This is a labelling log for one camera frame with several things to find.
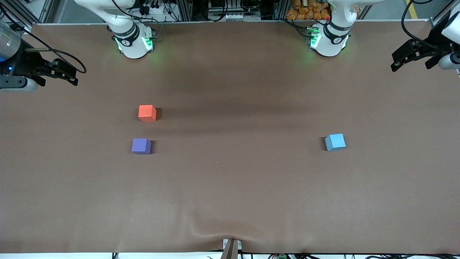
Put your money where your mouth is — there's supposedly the aluminium frame profile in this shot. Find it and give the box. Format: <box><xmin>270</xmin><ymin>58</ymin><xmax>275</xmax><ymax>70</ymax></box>
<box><xmin>429</xmin><ymin>0</ymin><xmax>460</xmax><ymax>28</ymax></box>
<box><xmin>0</xmin><ymin>0</ymin><xmax>54</xmax><ymax>26</ymax></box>
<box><xmin>176</xmin><ymin>0</ymin><xmax>196</xmax><ymax>22</ymax></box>
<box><xmin>272</xmin><ymin>0</ymin><xmax>291</xmax><ymax>20</ymax></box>

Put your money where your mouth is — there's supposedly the brown table mat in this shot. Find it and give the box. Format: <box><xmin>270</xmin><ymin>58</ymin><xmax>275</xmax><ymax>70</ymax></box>
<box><xmin>0</xmin><ymin>20</ymin><xmax>460</xmax><ymax>254</ymax></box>

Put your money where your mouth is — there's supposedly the bag of orange items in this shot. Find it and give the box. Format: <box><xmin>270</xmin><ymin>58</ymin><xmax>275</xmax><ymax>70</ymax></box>
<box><xmin>286</xmin><ymin>0</ymin><xmax>331</xmax><ymax>21</ymax></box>

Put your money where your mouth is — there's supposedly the black cable bundle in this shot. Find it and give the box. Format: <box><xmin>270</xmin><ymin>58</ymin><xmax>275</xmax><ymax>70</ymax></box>
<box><xmin>298</xmin><ymin>254</ymin><xmax>460</xmax><ymax>259</ymax></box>

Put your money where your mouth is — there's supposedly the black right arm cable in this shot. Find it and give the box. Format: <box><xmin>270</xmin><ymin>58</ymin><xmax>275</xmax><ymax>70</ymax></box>
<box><xmin>0</xmin><ymin>5</ymin><xmax>87</xmax><ymax>74</ymax></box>

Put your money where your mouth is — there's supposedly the blue foam cube block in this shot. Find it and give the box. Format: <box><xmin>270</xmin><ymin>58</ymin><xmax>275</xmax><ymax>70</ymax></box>
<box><xmin>325</xmin><ymin>133</ymin><xmax>346</xmax><ymax>152</ymax></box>

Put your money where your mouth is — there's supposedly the white power strip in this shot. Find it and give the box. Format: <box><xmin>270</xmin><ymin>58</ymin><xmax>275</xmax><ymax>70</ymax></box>
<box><xmin>138</xmin><ymin>0</ymin><xmax>172</xmax><ymax>15</ymax></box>

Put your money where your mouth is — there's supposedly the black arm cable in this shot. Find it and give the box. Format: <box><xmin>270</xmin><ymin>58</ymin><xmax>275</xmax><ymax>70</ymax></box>
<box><xmin>401</xmin><ymin>0</ymin><xmax>453</xmax><ymax>49</ymax></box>
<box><xmin>0</xmin><ymin>5</ymin><xmax>87</xmax><ymax>74</ymax></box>

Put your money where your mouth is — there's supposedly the brown camera mount post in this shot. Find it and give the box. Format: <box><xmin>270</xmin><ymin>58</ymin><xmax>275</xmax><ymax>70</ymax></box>
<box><xmin>220</xmin><ymin>237</ymin><xmax>239</xmax><ymax>259</ymax></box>

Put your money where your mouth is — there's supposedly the white mount bracket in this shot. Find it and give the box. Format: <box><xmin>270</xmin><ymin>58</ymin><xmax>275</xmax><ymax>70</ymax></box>
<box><xmin>223</xmin><ymin>239</ymin><xmax>243</xmax><ymax>251</ymax></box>

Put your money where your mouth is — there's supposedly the purple foam cube block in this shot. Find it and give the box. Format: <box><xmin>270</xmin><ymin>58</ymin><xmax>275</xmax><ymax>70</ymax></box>
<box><xmin>131</xmin><ymin>138</ymin><xmax>152</xmax><ymax>155</ymax></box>

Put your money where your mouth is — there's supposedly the orange foam cube block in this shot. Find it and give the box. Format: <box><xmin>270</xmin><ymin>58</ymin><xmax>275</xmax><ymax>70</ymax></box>
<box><xmin>138</xmin><ymin>105</ymin><xmax>157</xmax><ymax>122</ymax></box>

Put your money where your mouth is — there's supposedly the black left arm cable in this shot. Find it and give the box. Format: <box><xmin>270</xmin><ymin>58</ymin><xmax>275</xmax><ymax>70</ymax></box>
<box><xmin>401</xmin><ymin>0</ymin><xmax>453</xmax><ymax>49</ymax></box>

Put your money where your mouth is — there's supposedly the white terminal block unit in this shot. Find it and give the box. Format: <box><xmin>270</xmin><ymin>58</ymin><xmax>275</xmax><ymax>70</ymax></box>
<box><xmin>208</xmin><ymin>0</ymin><xmax>262</xmax><ymax>22</ymax></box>

